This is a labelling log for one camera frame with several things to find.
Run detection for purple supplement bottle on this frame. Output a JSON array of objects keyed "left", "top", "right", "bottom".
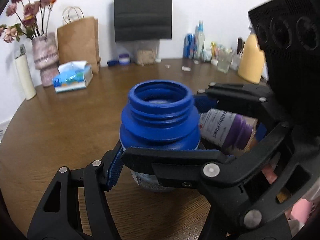
[{"left": 200, "top": 108, "right": 258, "bottom": 156}]

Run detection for blue supplement bottle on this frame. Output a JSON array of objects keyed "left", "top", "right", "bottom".
[{"left": 119, "top": 80, "right": 200, "bottom": 192}]

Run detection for clear drinking glass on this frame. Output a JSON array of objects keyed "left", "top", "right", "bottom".
[{"left": 217, "top": 50, "right": 233, "bottom": 74}]

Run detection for yellow plastic jug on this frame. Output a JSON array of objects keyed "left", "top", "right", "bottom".
[{"left": 238, "top": 33, "right": 265, "bottom": 84}]

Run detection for blue drink can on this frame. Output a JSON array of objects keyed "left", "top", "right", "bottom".
[{"left": 183, "top": 34, "right": 195, "bottom": 59}]

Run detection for clear jar with grains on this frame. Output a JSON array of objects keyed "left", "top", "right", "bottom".
[{"left": 135, "top": 40, "right": 159, "bottom": 66}]

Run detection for small purple lidded jar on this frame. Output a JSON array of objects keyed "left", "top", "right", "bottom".
[{"left": 118, "top": 53, "right": 131, "bottom": 66}]

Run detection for blue jar lid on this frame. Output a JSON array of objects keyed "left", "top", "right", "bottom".
[{"left": 107, "top": 60, "right": 119, "bottom": 67}]

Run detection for cream cylindrical bottle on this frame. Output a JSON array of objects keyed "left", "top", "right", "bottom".
[{"left": 14, "top": 44, "right": 36, "bottom": 100}]

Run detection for blue tissue pack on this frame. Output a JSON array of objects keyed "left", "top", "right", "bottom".
[{"left": 52, "top": 61, "right": 93, "bottom": 93}]

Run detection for brown paper bag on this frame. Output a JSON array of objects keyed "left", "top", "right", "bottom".
[{"left": 57, "top": 7, "right": 101, "bottom": 74}]

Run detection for pink ceramic vase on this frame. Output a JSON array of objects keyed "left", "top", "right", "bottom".
[{"left": 32, "top": 32, "right": 59, "bottom": 87}]

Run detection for dried pink flowers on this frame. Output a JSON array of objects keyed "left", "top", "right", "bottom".
[{"left": 1, "top": 0, "right": 57, "bottom": 43}]

